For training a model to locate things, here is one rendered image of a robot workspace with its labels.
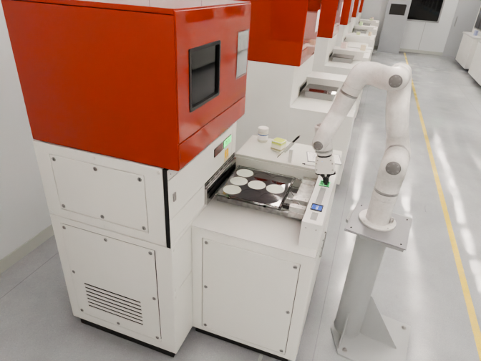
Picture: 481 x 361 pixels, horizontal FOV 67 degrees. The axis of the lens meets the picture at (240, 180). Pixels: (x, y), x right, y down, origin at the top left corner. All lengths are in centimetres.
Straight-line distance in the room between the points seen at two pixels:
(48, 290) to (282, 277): 168
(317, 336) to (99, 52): 198
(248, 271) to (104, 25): 125
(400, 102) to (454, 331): 165
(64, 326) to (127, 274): 75
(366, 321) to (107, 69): 199
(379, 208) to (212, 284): 96
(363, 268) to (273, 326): 59
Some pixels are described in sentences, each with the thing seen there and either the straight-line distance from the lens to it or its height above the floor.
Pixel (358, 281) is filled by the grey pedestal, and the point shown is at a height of 46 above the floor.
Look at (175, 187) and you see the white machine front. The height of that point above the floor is 112.
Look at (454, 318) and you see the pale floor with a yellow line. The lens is 299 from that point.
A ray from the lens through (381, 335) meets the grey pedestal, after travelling 255.
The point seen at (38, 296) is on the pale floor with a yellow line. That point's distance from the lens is 288.
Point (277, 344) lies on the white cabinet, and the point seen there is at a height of 18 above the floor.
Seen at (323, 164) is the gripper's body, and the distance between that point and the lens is 197.
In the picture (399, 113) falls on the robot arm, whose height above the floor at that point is 143.
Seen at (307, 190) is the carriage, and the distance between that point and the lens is 213.
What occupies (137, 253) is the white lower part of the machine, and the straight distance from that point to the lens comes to 186.
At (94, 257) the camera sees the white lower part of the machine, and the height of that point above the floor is 62.
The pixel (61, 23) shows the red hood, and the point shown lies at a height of 173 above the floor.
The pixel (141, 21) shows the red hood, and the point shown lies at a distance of 139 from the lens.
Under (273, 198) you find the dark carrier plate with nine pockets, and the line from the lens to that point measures 196.
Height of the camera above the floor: 191
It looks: 29 degrees down
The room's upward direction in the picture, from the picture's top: 4 degrees clockwise
